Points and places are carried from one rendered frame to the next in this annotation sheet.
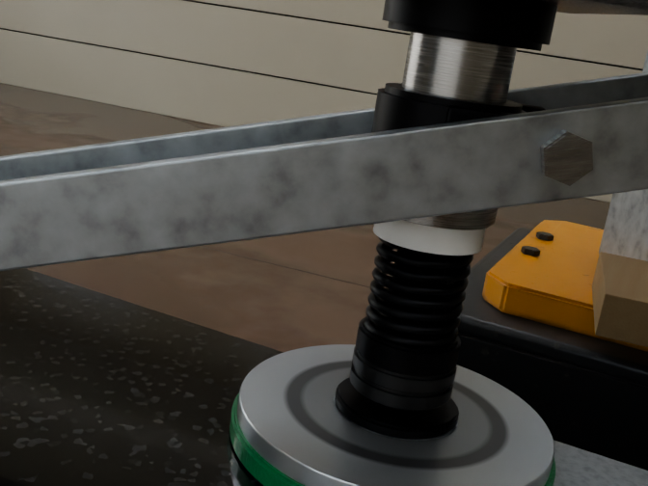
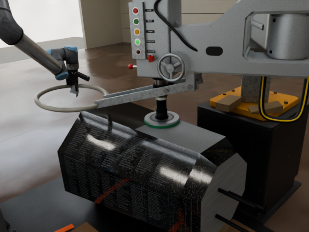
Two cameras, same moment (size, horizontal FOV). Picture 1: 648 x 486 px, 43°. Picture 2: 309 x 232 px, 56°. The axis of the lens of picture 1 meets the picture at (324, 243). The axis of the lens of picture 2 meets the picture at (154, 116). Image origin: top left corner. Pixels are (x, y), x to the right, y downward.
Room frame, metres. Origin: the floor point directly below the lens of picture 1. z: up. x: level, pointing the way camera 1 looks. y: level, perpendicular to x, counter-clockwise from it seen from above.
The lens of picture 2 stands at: (-0.97, -0.73, 1.52)
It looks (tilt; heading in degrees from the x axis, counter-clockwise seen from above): 23 degrees down; 26
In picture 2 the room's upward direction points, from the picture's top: 3 degrees counter-clockwise
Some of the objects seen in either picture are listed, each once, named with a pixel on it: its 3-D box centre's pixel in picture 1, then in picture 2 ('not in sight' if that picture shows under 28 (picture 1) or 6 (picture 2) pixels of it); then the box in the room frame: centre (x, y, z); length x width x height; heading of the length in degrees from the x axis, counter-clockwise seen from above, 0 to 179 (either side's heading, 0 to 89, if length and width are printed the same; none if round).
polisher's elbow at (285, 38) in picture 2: not in sight; (290, 35); (0.55, -0.72, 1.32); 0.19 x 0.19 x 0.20
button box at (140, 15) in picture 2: not in sight; (138, 31); (0.40, 0.00, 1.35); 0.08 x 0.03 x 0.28; 93
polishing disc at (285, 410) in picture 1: (393, 416); (162, 118); (0.51, -0.06, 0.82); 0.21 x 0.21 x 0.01
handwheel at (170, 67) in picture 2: not in sight; (173, 66); (0.40, -0.19, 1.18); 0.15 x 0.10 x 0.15; 93
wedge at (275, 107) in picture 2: not in sight; (264, 107); (0.95, -0.62, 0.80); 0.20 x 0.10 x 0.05; 113
